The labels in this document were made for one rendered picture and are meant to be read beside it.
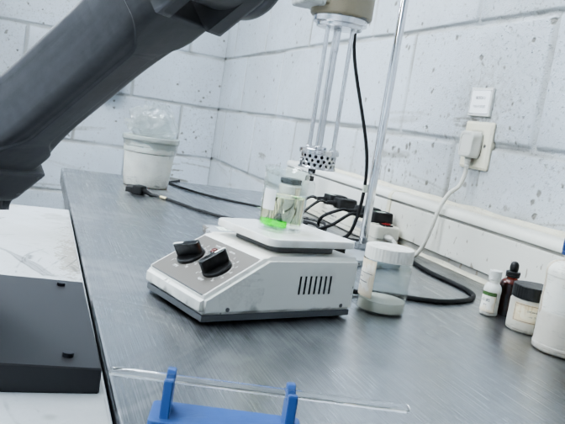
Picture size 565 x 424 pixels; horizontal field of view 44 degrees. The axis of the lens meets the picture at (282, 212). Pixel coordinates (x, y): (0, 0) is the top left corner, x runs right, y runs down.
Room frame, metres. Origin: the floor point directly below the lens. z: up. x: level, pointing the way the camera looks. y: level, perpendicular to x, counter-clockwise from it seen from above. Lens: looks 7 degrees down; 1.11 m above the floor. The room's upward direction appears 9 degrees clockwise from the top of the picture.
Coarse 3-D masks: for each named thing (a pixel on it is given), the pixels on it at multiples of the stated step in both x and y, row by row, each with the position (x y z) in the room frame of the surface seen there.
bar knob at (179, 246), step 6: (174, 246) 0.75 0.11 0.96; (180, 246) 0.75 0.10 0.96; (186, 246) 0.75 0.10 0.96; (192, 246) 0.74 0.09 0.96; (198, 246) 0.74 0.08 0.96; (180, 252) 0.75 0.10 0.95; (186, 252) 0.75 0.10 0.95; (192, 252) 0.75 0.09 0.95; (198, 252) 0.75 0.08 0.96; (204, 252) 0.75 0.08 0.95; (180, 258) 0.75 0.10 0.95; (186, 258) 0.74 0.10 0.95; (192, 258) 0.74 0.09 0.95; (198, 258) 0.74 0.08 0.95
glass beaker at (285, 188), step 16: (272, 160) 0.80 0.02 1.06; (272, 176) 0.76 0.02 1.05; (288, 176) 0.76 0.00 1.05; (304, 176) 0.76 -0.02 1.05; (272, 192) 0.76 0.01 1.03; (288, 192) 0.76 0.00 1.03; (304, 192) 0.77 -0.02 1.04; (272, 208) 0.76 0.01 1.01; (288, 208) 0.76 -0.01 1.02; (304, 208) 0.78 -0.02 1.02; (272, 224) 0.76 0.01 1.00; (288, 224) 0.76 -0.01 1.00
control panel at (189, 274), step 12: (204, 240) 0.79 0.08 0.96; (228, 252) 0.74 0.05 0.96; (240, 252) 0.73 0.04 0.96; (156, 264) 0.76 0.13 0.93; (168, 264) 0.75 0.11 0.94; (180, 264) 0.74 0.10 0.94; (192, 264) 0.74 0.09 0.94; (240, 264) 0.71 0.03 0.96; (252, 264) 0.70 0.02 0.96; (180, 276) 0.72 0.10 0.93; (192, 276) 0.71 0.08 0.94; (228, 276) 0.69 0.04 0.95; (192, 288) 0.69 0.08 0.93; (204, 288) 0.68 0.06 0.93
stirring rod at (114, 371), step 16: (112, 368) 0.43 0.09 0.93; (128, 368) 0.43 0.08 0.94; (192, 384) 0.44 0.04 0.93; (208, 384) 0.44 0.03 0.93; (224, 384) 0.44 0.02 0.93; (240, 384) 0.44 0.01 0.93; (256, 384) 0.44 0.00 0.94; (320, 400) 0.44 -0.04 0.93; (336, 400) 0.44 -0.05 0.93; (352, 400) 0.44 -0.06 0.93; (368, 400) 0.45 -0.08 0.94
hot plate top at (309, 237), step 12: (228, 228) 0.78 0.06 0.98; (240, 228) 0.76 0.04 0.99; (252, 228) 0.76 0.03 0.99; (312, 228) 0.84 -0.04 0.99; (264, 240) 0.72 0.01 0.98; (276, 240) 0.72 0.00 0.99; (288, 240) 0.72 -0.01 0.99; (300, 240) 0.73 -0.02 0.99; (312, 240) 0.75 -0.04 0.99; (324, 240) 0.76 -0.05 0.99; (336, 240) 0.77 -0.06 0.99; (348, 240) 0.79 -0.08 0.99
